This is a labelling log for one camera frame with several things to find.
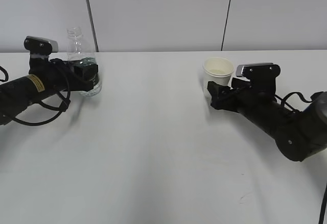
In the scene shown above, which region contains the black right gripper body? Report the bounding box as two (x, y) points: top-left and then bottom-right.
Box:
(224, 81), (282, 122)

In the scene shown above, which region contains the clear water bottle green label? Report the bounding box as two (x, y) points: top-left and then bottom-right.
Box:
(67, 27), (102, 97)

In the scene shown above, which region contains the white paper cup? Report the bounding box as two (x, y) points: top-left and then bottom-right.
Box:
(203, 57), (234, 98)

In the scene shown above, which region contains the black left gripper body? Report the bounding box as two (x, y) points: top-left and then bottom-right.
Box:
(28, 55), (84, 93)

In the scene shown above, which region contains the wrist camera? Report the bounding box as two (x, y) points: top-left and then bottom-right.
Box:
(236, 63), (281, 97)
(24, 36), (59, 60)

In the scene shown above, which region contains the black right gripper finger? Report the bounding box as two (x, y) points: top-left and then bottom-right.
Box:
(231, 78), (251, 89)
(207, 81), (237, 110)

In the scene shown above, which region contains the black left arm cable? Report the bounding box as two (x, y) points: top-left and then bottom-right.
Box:
(0, 60), (74, 127)

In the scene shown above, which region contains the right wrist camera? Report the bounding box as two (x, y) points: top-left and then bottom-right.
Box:
(236, 63), (281, 97)

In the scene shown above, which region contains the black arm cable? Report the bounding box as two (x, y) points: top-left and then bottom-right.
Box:
(273, 91), (317, 112)
(0, 60), (74, 127)

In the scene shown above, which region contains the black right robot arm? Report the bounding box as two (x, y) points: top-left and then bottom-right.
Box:
(207, 79), (326, 161)

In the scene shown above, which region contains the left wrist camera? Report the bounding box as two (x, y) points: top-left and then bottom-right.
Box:
(24, 36), (59, 60)

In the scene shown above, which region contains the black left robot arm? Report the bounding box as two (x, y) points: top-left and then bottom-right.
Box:
(1, 58), (99, 126)

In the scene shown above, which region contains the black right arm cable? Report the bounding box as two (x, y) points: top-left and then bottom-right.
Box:
(273, 91), (317, 112)

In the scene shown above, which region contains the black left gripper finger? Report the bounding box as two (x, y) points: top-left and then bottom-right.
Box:
(73, 64), (99, 91)

